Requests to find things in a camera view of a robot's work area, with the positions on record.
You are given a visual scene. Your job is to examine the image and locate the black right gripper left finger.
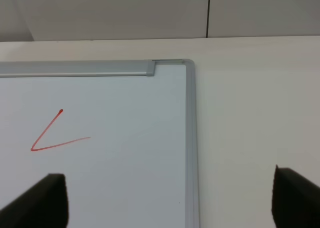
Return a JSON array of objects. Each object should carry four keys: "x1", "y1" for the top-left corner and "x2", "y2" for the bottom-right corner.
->
[{"x1": 0, "y1": 173, "x2": 69, "y2": 227}]

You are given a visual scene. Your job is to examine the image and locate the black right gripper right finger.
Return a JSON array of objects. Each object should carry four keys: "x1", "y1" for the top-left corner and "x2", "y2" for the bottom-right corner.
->
[{"x1": 271, "y1": 166, "x2": 320, "y2": 228}]

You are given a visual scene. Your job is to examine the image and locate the white aluminium-framed whiteboard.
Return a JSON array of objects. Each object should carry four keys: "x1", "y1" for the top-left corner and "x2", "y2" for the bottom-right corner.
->
[{"x1": 0, "y1": 59, "x2": 200, "y2": 227}]

